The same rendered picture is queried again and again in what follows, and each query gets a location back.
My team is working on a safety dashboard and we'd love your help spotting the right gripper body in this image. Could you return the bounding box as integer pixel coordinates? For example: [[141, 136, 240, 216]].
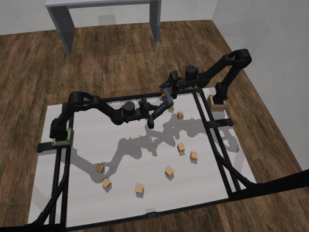
[[170, 72, 187, 99]]

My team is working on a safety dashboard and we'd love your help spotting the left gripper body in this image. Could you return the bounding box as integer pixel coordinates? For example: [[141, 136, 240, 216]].
[[135, 97, 154, 129]]

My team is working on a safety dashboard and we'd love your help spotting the black hose nozzle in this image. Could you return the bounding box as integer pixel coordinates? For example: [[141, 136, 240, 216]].
[[153, 87, 174, 114]]

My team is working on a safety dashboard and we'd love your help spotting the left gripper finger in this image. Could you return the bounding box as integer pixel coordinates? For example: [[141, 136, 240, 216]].
[[148, 102, 158, 111], [152, 112, 163, 120]]

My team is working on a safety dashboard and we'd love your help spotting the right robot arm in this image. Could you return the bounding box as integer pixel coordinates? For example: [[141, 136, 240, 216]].
[[185, 49, 252, 104]]

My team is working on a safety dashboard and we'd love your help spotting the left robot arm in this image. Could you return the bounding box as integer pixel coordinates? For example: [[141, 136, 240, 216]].
[[49, 91, 150, 142]]

